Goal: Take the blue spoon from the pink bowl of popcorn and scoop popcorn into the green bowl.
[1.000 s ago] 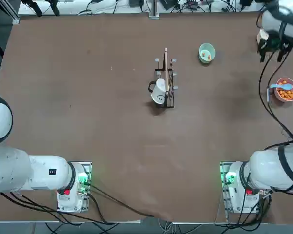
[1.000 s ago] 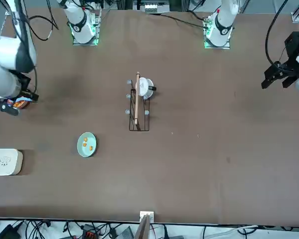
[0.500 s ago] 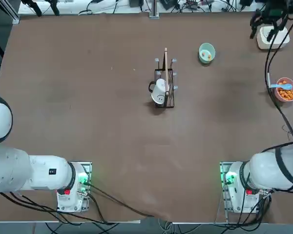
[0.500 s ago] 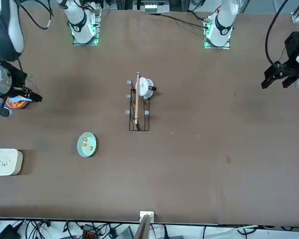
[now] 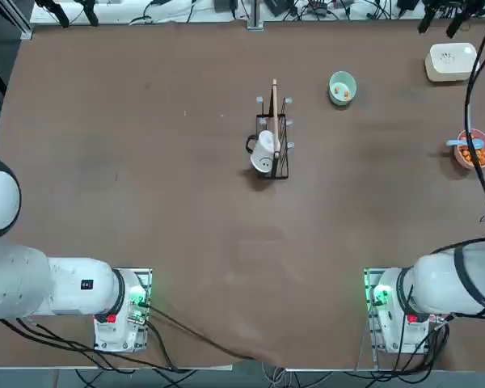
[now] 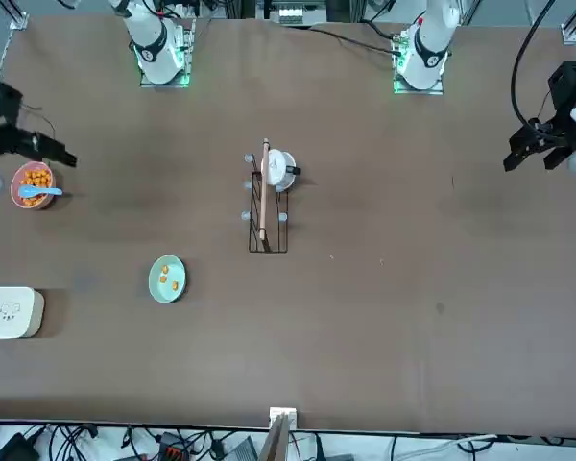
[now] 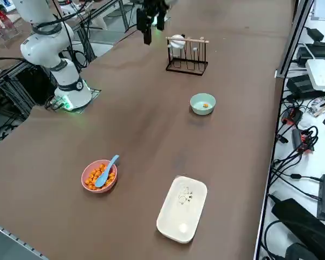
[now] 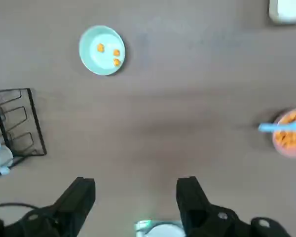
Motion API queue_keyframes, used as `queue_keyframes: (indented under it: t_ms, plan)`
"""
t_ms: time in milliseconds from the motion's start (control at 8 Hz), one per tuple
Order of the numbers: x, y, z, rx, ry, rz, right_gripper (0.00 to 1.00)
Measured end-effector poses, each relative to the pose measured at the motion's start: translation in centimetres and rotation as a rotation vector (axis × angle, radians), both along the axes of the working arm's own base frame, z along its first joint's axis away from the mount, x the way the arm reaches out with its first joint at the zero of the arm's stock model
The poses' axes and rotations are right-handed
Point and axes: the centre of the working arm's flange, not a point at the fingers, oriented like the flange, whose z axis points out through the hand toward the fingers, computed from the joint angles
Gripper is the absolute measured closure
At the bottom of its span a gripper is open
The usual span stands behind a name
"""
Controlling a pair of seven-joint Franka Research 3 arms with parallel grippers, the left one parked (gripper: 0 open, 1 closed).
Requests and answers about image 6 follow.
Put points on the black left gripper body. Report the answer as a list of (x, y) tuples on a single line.
[(567, 86)]

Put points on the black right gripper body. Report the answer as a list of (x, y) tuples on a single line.
[(0, 120)]

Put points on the blue spoon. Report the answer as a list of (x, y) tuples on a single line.
[(31, 192)]

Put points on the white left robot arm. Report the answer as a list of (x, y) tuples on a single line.
[(429, 53)]

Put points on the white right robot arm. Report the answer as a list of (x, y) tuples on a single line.
[(156, 53)]

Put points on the orange popcorn heap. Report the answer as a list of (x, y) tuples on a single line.
[(36, 177)]

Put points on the pink bowl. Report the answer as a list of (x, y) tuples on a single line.
[(15, 192)]

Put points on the green bowl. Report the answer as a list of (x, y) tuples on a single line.
[(169, 295)]

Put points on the cream rectangular tray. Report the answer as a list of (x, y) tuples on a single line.
[(5, 312)]

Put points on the white cup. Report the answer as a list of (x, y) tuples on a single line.
[(279, 168)]

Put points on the grey power strip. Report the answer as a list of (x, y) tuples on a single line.
[(293, 16)]

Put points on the black power adapter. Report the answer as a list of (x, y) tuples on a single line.
[(14, 449)]

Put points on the orange black device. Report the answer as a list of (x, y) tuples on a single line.
[(174, 449)]

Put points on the grey foot pedal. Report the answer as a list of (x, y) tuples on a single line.
[(244, 451)]

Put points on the aluminium frame rail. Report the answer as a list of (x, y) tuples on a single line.
[(570, 29), (19, 21)]

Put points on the white mast bracket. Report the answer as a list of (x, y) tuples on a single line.
[(292, 418)]

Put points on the camera mast post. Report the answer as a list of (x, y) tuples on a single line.
[(276, 442)]

